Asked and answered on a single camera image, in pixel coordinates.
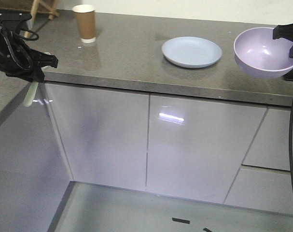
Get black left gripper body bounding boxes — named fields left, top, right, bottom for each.
left=0, top=20, right=33, bottom=78

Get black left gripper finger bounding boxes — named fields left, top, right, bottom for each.
left=6, top=69, right=45, bottom=83
left=30, top=49, right=58, bottom=68

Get pale green plastic spoon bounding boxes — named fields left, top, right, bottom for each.
left=23, top=51, right=52, bottom=107

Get lilac plastic bowl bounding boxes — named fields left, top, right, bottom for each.
left=234, top=27, right=293, bottom=79

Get brown paper coffee cup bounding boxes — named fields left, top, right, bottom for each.
left=72, top=4, right=96, bottom=44

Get light blue plastic plate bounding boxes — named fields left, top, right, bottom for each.
left=162, top=37, right=223, bottom=69

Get wooden chair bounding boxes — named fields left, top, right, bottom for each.
left=23, top=0, right=59, bottom=30

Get black floor tape strip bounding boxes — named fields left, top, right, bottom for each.
left=172, top=217, right=190, bottom=224
left=203, top=228, right=212, bottom=232

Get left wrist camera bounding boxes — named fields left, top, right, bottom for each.
left=0, top=9, right=33, bottom=30

